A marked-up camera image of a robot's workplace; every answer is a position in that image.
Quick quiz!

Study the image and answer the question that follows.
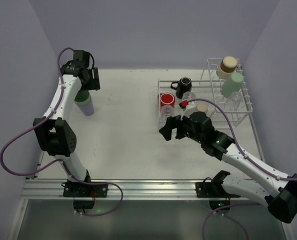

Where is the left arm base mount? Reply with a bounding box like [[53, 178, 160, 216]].
[[61, 180, 108, 198]]

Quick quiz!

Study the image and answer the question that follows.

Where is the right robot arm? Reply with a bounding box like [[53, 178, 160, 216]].
[[159, 112, 297, 224]]

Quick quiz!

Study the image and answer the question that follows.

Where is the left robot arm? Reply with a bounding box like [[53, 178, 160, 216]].
[[33, 49, 101, 185]]

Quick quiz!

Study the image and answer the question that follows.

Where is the brown and cream cup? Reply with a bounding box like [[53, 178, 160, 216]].
[[217, 56, 238, 80]]

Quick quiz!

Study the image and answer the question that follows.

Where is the black controller box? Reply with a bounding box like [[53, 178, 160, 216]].
[[73, 200, 95, 211], [209, 200, 231, 211]]

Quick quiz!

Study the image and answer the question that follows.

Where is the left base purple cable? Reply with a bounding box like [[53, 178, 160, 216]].
[[74, 182, 126, 217]]

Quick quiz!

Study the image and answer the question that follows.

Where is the tall light green cup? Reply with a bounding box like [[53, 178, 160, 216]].
[[221, 72, 244, 98]]

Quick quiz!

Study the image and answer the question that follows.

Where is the red mug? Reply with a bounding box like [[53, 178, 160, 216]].
[[159, 92, 176, 112]]

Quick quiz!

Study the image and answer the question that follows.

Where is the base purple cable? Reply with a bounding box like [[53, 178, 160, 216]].
[[202, 202, 264, 240], [74, 182, 126, 217]]

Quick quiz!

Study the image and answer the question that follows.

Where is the black mug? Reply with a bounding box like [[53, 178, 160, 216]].
[[170, 76, 192, 99]]

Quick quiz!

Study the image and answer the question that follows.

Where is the clear glass front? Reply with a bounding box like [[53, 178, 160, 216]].
[[160, 105, 175, 121]]

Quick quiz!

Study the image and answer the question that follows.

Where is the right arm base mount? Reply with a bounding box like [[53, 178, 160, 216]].
[[195, 170, 241, 198]]

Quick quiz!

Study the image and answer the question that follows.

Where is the right black controller box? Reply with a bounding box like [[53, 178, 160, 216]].
[[209, 200, 231, 211]]

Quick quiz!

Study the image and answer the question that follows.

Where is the beige cup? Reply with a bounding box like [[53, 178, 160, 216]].
[[196, 103, 208, 114]]

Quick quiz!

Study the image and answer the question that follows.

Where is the white wire dish rack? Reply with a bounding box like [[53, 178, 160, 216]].
[[157, 58, 254, 132]]

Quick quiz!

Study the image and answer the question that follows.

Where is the clear glass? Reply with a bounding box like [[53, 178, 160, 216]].
[[181, 91, 196, 101], [160, 105, 175, 121]]

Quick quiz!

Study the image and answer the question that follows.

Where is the lavender cup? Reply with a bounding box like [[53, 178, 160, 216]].
[[75, 98, 95, 116]]

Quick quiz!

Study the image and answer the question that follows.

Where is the left black controller box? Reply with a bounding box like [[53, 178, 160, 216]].
[[73, 200, 95, 211]]

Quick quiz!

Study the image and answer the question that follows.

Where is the clear glass upper rack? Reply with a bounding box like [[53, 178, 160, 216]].
[[225, 91, 243, 112]]

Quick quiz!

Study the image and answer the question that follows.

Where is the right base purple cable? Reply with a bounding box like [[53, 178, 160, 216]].
[[202, 202, 264, 240]]

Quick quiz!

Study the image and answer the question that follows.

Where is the aluminium mounting rail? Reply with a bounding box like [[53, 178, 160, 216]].
[[19, 178, 267, 201]]

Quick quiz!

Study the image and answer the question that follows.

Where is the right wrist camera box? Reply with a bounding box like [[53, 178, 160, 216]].
[[179, 100, 197, 120]]

